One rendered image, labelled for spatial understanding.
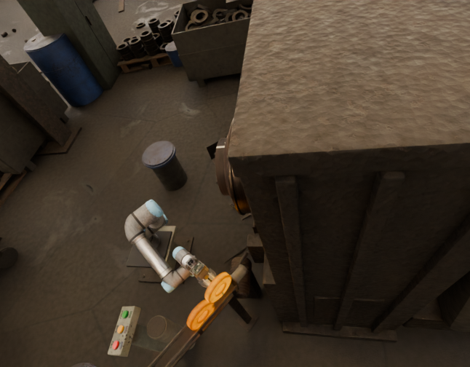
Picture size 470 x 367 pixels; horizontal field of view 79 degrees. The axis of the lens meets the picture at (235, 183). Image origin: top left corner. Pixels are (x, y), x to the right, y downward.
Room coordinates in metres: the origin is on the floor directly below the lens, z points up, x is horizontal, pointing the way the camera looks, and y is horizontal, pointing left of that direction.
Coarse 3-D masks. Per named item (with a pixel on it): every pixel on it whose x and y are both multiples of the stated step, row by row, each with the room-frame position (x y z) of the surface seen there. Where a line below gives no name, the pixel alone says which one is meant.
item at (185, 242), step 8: (176, 240) 1.31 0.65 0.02; (184, 240) 1.28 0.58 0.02; (192, 240) 1.26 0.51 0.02; (176, 264) 1.09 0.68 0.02; (144, 272) 1.13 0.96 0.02; (152, 272) 1.10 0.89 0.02; (144, 280) 1.06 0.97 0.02; (152, 280) 1.03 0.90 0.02; (160, 280) 1.01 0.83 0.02; (184, 280) 0.94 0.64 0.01
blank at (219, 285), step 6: (222, 276) 0.53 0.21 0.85; (228, 276) 0.53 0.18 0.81; (216, 282) 0.51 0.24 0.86; (222, 282) 0.51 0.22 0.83; (228, 282) 0.52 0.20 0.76; (210, 288) 0.49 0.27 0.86; (216, 288) 0.49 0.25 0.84; (222, 288) 0.51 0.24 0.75; (204, 294) 0.48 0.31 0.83; (210, 294) 0.47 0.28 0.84; (216, 294) 0.48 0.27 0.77; (222, 294) 0.49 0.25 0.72; (210, 300) 0.46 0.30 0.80; (216, 300) 0.47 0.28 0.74
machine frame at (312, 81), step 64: (256, 0) 0.97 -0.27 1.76; (320, 0) 0.83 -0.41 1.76; (384, 0) 0.70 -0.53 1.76; (448, 0) 0.60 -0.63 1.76; (256, 64) 0.63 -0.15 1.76; (320, 64) 0.54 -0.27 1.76; (384, 64) 0.47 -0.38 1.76; (448, 64) 0.40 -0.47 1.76; (256, 128) 0.42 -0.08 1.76; (320, 128) 0.36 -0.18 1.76; (384, 128) 0.31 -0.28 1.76; (448, 128) 0.26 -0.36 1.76; (256, 192) 0.39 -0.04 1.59; (320, 192) 0.33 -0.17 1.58; (384, 192) 0.26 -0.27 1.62; (448, 192) 0.23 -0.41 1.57; (320, 256) 0.33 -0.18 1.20; (384, 256) 0.26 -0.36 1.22; (448, 256) 0.18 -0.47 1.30; (320, 320) 0.32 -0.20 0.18; (384, 320) 0.18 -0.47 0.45
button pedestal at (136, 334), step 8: (128, 312) 0.62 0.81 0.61; (136, 312) 0.60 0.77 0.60; (120, 320) 0.60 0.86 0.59; (128, 320) 0.57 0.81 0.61; (136, 320) 0.57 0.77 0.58; (128, 328) 0.53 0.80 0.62; (136, 328) 0.55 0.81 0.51; (144, 328) 0.56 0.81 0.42; (120, 336) 0.51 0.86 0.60; (128, 336) 0.49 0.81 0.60; (136, 336) 0.52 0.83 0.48; (144, 336) 0.53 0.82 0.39; (112, 344) 0.49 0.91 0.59; (128, 344) 0.46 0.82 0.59; (136, 344) 0.49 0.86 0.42; (144, 344) 0.49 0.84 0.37; (152, 344) 0.50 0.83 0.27; (160, 344) 0.52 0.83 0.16; (112, 352) 0.45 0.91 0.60; (120, 352) 0.43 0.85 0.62; (128, 352) 0.43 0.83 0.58
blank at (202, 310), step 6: (204, 300) 0.48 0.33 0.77; (198, 306) 0.45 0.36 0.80; (204, 306) 0.45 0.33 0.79; (210, 306) 0.45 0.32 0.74; (192, 312) 0.43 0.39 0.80; (198, 312) 0.42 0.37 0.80; (204, 312) 0.45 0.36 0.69; (210, 312) 0.44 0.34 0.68; (192, 318) 0.41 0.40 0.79; (198, 318) 0.41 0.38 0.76; (204, 318) 0.42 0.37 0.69; (192, 324) 0.39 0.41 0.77; (198, 324) 0.40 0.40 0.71; (192, 330) 0.38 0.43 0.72
